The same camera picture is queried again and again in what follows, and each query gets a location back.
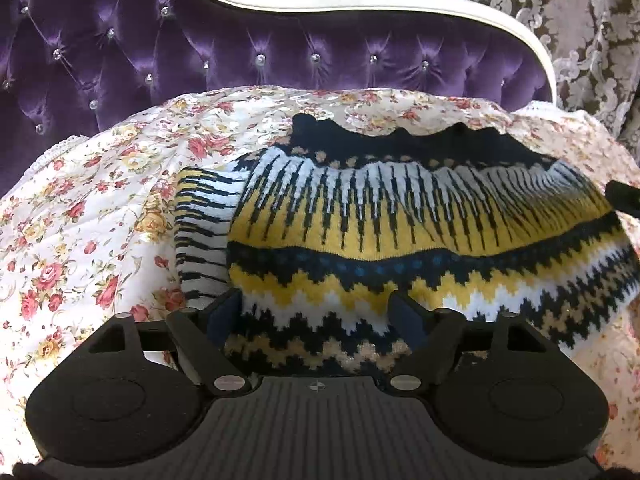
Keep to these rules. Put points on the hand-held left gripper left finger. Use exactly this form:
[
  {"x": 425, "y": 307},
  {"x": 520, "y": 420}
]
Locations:
[{"x": 227, "y": 312}]

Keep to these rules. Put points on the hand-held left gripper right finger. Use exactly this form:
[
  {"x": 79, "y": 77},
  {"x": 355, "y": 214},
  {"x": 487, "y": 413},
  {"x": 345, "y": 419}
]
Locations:
[{"x": 406, "y": 317}]

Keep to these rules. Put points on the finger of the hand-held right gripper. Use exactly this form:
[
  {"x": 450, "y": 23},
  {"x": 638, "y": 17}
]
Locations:
[{"x": 624, "y": 197}]

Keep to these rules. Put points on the yellow navy patterned knit sweater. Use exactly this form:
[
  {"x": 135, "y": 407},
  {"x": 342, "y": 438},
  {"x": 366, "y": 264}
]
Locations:
[{"x": 400, "y": 220}]

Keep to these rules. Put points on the floral printed blanket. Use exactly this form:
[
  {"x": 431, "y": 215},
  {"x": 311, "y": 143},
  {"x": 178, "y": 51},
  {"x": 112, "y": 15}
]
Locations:
[{"x": 100, "y": 210}]

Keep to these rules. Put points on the dark damask patterned curtain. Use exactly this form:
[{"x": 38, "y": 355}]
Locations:
[{"x": 590, "y": 35}]

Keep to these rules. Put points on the purple tufted headboard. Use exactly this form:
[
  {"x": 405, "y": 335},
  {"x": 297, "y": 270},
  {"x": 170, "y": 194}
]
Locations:
[{"x": 200, "y": 50}]

